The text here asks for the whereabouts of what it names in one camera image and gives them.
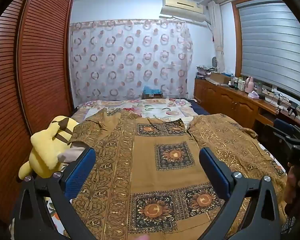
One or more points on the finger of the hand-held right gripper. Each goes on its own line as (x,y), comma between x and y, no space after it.
(286,141)
(283,124)

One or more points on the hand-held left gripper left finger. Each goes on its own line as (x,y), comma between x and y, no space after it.
(81,172)

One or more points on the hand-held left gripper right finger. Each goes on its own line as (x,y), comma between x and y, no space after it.
(214,172)

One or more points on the brown patterned blanket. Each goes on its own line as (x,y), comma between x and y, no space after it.
(150,160)

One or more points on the person's right forearm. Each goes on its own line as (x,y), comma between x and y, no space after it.
(298,222)

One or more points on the person's right hand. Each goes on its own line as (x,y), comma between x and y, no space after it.
(292,185)

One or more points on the pink tissue box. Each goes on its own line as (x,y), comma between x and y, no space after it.
(253,95)

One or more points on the yellow plush toy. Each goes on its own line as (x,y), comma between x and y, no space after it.
(46,150)

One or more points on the pink bottle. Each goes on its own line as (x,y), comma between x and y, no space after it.
(249,84)

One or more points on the wooden cabinet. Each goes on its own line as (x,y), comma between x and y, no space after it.
(229,102)

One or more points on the row of small bottles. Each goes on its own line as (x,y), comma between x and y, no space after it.
(237,83)

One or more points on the navy blanket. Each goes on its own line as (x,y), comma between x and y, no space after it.
(198,107)

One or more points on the cardboard box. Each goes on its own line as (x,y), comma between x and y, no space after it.
(219,78)

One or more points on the floral quilt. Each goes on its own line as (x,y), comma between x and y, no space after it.
(150,108)

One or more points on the small grey fan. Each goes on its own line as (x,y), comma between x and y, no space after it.
(215,62)

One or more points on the pile of patterned cloths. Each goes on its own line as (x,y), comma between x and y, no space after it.
(204,71)

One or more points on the blue item on box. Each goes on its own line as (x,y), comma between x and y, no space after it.
(152,92)

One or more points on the beige tied curtain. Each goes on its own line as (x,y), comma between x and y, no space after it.
(217,37)

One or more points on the wooden louvered wardrobe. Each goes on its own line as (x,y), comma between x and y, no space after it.
(30,67)

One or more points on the white wall air conditioner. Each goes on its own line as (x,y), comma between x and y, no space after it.
(182,7)

